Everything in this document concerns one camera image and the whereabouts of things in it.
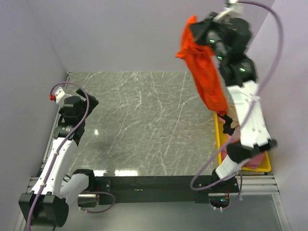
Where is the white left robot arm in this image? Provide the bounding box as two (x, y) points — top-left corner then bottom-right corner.
(19, 87), (99, 229)

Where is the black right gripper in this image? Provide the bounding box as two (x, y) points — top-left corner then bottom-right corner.
(188, 12), (227, 63)

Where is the beige t shirt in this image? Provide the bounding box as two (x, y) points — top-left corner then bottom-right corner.
(226, 105), (240, 131)

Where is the black base crossbar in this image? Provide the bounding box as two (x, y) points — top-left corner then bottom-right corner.
(77, 169), (240, 208)

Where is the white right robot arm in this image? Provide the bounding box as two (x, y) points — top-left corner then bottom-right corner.
(190, 12), (277, 192)

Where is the orange t shirt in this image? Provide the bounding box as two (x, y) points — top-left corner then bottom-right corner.
(176, 15), (228, 116)

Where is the yellow plastic bin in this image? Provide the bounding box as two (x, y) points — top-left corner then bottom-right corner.
(214, 113), (271, 173)

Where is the black t shirt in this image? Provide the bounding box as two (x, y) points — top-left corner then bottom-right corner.
(217, 113), (235, 136)

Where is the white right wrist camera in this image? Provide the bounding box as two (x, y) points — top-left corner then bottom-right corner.
(213, 0), (243, 22)

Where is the pink t shirt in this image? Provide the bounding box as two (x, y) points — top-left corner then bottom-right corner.
(217, 133), (271, 172)

